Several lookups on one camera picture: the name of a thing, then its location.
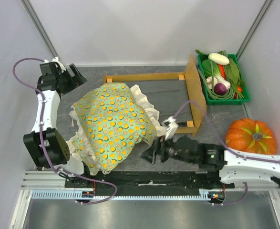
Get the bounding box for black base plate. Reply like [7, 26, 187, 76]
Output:
[64, 170, 235, 194]

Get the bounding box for green plastic tray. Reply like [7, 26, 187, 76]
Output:
[198, 54, 250, 105]

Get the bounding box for toy bok choy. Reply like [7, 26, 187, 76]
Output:
[202, 60, 231, 90]

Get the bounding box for large lemon print cushion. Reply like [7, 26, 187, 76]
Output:
[69, 83, 166, 176]

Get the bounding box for purple toy onion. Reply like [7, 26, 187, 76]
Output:
[214, 83, 227, 95]

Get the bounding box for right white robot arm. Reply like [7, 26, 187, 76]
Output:
[141, 136, 280, 189]

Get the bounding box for white toy mushroom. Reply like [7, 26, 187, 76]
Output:
[206, 76, 218, 90]

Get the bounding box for orange toy carrot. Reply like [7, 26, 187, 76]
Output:
[218, 64, 226, 79]

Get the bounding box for grey slotted cable duct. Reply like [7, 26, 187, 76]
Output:
[31, 190, 211, 201]

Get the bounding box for green toy spinach leaves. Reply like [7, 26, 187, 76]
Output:
[218, 51, 245, 93]

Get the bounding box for white toy radish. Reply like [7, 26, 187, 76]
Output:
[208, 53, 229, 66]

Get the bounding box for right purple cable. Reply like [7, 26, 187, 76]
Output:
[174, 100, 280, 206]

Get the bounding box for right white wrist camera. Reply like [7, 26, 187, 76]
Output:
[161, 116, 179, 141]

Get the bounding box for wooden pet bed frame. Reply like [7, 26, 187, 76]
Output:
[104, 55, 207, 135]

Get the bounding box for green toy long beans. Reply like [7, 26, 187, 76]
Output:
[195, 50, 234, 100]

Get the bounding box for orange toy pumpkin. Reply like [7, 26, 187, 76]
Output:
[225, 118, 277, 155]

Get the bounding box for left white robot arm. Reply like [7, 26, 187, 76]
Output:
[23, 57, 92, 187]

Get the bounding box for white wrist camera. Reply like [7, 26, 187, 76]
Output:
[43, 56, 67, 73]
[161, 116, 179, 141]

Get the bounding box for small lemon print pillow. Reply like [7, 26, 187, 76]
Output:
[64, 140, 84, 175]

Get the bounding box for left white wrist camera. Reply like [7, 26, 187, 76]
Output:
[43, 56, 67, 73]

